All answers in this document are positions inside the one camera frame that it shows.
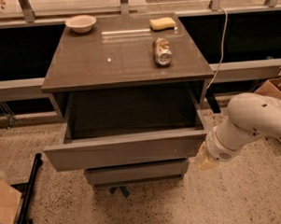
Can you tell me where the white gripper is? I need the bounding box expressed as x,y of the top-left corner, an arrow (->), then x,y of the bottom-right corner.
195,127 -> 240,170

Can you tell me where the grey top drawer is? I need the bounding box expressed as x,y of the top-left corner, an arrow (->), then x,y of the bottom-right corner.
44,86 -> 207,172

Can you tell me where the grey drawer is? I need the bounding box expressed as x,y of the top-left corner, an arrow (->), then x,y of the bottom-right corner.
44,86 -> 207,172
84,159 -> 190,187

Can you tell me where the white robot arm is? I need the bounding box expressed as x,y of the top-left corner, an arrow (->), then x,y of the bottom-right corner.
195,92 -> 281,170

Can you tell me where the grey lower drawer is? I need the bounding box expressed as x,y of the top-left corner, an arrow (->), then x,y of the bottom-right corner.
84,159 -> 190,187

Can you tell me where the grey drawer cabinet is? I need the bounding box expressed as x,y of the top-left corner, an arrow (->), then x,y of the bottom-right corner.
37,10 -> 219,194

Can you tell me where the crushed silver can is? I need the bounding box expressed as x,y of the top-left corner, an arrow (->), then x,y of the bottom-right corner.
152,37 -> 173,66

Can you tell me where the yellow sponge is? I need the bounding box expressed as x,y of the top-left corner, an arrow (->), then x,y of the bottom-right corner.
149,17 -> 176,31

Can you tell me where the white paper bowl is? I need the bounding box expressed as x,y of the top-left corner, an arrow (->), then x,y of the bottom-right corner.
65,15 -> 96,34

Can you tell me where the black metal bar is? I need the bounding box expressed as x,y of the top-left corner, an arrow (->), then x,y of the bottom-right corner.
13,153 -> 43,224

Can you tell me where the cardboard box left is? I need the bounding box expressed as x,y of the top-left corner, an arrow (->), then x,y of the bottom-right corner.
0,179 -> 21,224

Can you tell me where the white cable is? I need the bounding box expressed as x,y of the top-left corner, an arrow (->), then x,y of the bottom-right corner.
203,7 -> 232,91

